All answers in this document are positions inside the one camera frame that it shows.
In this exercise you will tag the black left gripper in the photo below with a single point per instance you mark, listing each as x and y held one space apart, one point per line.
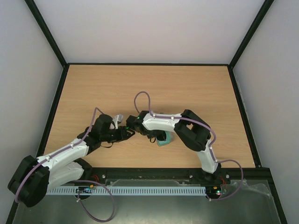
123 135

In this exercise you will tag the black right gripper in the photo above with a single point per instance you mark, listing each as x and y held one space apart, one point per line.
155 136

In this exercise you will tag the grey felt glasses case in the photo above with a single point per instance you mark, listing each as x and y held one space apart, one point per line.
165 140

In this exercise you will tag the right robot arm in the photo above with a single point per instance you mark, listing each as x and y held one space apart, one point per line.
195 134

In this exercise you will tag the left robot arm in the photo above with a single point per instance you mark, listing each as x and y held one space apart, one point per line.
34 177

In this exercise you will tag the left green circuit board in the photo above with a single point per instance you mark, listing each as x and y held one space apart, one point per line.
86 187

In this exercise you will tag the green circuit board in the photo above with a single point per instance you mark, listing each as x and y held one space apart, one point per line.
220 190
86 187

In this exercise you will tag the right green circuit board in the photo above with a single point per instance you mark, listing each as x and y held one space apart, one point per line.
220 190

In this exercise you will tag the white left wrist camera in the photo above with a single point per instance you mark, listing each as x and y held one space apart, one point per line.
116 121

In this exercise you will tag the light blue slotted cable duct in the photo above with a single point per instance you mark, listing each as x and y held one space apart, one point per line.
129 191

